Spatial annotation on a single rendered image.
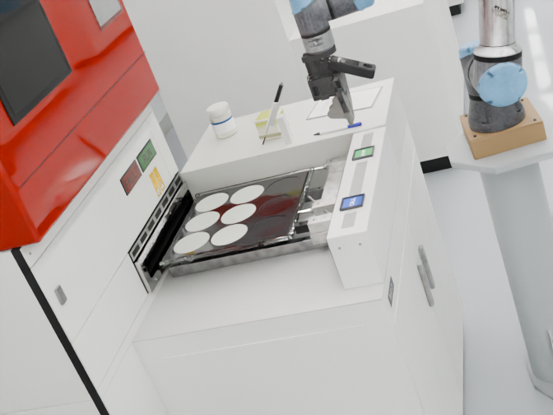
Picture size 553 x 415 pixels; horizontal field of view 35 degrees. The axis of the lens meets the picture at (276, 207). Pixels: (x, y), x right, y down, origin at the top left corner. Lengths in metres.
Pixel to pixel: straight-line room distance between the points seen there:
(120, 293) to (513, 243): 1.10
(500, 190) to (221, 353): 0.90
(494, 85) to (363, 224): 0.51
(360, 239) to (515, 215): 0.69
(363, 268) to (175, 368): 0.53
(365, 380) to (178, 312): 0.49
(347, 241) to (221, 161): 0.72
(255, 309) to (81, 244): 0.43
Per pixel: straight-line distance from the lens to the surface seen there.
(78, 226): 2.03
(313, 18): 2.10
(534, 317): 2.68
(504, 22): 2.18
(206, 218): 2.38
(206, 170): 2.54
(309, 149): 2.44
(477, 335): 3.11
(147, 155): 2.41
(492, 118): 2.36
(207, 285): 2.23
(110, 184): 2.20
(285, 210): 2.25
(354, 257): 1.94
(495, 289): 3.31
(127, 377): 2.12
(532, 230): 2.52
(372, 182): 2.10
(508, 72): 2.18
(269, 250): 2.22
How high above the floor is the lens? 1.86
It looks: 25 degrees down
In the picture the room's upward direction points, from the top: 21 degrees counter-clockwise
